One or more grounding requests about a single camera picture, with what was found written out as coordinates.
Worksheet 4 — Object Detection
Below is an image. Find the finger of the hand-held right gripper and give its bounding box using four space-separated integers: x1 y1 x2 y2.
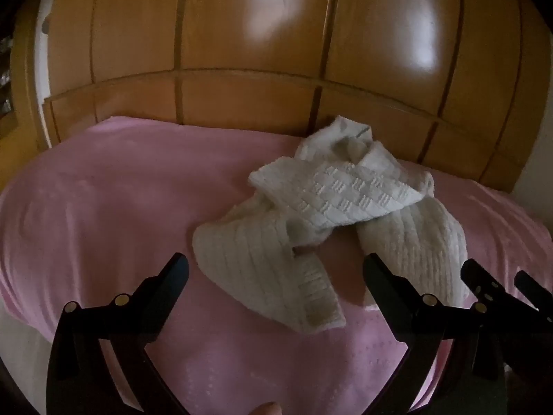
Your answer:
460 259 541 313
514 270 553 308

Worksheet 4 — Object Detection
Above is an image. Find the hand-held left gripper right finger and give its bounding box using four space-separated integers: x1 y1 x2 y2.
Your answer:
363 253 508 415

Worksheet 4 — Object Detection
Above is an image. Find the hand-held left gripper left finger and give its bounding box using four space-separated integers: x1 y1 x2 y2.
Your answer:
47 253 191 415

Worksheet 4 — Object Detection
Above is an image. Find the white ribbed towel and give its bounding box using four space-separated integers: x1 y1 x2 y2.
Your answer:
192 114 469 335

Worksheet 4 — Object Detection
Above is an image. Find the pink blanket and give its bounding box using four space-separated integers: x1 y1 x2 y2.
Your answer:
0 116 553 415

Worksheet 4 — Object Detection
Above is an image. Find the wooden headboard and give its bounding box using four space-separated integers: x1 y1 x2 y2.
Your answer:
43 69 541 193

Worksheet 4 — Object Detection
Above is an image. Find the wooden framed window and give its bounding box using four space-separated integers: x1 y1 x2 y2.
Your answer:
0 35 18 126

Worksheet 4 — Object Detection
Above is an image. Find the wooden wardrobe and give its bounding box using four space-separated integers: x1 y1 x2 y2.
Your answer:
9 0 553 182

